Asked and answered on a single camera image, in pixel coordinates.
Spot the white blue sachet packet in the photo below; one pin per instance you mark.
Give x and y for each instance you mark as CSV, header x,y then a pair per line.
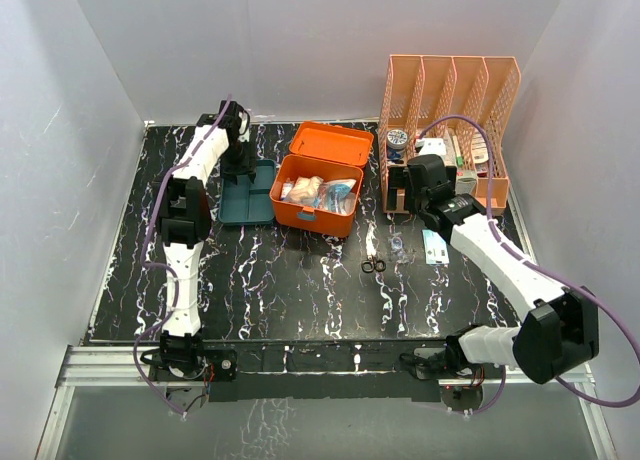
x,y
436,250

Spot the clear bag blue items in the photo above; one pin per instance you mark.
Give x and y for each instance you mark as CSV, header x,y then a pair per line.
x,y
337,202

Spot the light blue long packet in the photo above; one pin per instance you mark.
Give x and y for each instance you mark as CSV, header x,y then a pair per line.
x,y
340,187

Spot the black handled scissors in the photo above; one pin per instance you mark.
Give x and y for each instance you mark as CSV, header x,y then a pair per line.
x,y
372,262

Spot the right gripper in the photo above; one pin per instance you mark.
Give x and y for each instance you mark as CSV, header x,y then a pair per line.
x,y
398,175

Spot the aluminium frame rail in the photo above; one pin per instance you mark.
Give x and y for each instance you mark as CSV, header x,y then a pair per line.
x,y
102,410

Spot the white pill blister pack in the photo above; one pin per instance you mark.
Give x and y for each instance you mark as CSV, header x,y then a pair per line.
x,y
480,152

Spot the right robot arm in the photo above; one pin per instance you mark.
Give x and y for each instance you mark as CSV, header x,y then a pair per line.
x,y
559,326

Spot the beige bandage bag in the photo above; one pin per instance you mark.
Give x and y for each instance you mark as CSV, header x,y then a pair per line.
x,y
305,190

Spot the peach desk file organizer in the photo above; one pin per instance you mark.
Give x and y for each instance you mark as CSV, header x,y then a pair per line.
x,y
421,89

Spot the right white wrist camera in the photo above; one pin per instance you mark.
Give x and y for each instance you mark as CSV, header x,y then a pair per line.
x,y
431,146

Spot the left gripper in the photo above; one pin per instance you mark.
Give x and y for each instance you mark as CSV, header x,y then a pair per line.
x,y
231,172

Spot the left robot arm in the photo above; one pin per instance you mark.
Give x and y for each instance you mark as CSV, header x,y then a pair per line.
x,y
182,220

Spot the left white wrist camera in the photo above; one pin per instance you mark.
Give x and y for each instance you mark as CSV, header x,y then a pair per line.
x,y
244,126

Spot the orange medicine box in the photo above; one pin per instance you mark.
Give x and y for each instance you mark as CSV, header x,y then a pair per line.
x,y
332,153

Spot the teal divided tray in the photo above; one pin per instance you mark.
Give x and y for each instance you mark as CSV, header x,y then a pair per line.
x,y
247,202

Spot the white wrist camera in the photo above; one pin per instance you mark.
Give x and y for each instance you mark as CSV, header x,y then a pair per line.
x,y
244,126
431,146

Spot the blue round tin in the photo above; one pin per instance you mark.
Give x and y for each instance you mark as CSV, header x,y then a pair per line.
x,y
397,139

